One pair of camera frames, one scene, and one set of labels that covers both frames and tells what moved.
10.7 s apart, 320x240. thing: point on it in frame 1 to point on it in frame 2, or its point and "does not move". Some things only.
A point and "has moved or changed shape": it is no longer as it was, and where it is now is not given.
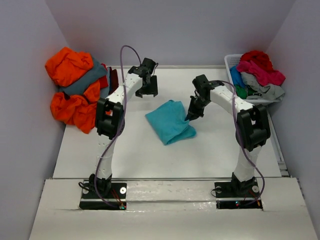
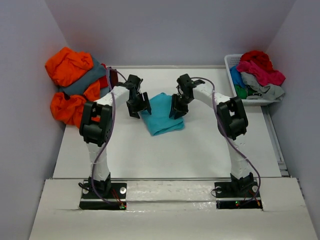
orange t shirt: [65, 65] does not move
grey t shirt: [273, 91] does not move
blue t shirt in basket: [237, 78] does not move
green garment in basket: [243, 93] does not move
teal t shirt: [168, 121] has moved or changed shape
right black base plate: [238, 195] does not move
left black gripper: [152, 90] to [133, 113]
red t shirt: [259, 58] does not move
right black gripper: [193, 113] to [181, 111]
